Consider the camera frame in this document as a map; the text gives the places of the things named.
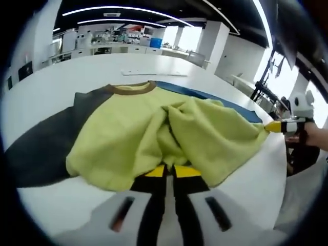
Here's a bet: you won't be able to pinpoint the flat white strip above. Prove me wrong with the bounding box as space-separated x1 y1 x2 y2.
120 69 188 77

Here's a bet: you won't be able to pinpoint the blue and yellow garment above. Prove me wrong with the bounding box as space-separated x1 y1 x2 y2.
153 80 263 124

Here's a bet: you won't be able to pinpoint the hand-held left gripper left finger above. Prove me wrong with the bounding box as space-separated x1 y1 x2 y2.
48 165 170 246

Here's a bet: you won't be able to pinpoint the wide ceiling light strip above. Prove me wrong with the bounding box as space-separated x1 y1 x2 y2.
252 0 273 50

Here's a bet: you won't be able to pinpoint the person's pale shirt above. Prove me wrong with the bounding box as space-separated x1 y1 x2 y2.
274 163 328 231

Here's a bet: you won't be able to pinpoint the grey metal cart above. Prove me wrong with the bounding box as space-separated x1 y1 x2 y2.
189 51 208 68

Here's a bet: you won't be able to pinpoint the white cabinet unit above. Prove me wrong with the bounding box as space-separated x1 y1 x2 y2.
63 30 77 52

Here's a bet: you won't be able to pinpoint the white counter cabinets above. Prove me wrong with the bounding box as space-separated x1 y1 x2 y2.
74 39 165 56

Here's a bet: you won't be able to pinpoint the yellow garment with dark sleeves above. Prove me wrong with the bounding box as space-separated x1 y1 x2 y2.
5 80 269 193

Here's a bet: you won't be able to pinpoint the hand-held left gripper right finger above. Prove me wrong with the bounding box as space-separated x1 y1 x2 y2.
171 165 286 246

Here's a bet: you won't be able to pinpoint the short ceiling light strip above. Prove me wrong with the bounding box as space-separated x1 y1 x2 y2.
76 17 167 28

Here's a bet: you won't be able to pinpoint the person's right hand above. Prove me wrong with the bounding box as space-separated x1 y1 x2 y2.
298 122 328 147

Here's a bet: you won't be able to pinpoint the long ceiling light strip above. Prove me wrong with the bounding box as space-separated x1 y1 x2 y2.
63 6 193 28

